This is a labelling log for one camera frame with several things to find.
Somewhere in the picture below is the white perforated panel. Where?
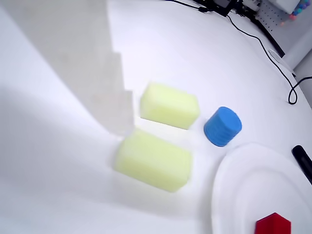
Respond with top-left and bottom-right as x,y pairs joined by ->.
255,4 -> 312,71

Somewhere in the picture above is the red cube block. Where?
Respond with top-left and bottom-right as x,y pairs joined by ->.
254,212 -> 292,234

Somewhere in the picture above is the white box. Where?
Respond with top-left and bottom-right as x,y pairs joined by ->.
273,0 -> 302,14

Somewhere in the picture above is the black metal frame bar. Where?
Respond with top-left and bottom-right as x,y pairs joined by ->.
247,11 -> 286,58

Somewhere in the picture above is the long black cable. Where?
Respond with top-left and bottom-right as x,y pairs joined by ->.
225,9 -> 312,105

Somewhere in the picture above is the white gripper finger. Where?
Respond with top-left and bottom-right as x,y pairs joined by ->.
0,0 -> 135,136

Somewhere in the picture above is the blue ribbed cylinder block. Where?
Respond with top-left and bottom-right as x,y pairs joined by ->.
203,106 -> 243,148

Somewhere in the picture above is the white round dish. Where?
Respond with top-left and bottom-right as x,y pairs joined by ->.
211,141 -> 312,234

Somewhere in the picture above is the colourful ball toy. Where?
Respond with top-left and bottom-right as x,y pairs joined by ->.
281,1 -> 309,26

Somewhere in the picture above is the pale yellow sponge block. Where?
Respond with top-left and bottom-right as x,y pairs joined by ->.
139,82 -> 201,130
112,128 -> 194,194

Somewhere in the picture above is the black cable with plug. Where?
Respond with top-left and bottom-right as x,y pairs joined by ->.
168,0 -> 209,13

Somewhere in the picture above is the black electronic equipment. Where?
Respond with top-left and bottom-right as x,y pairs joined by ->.
195,0 -> 234,17

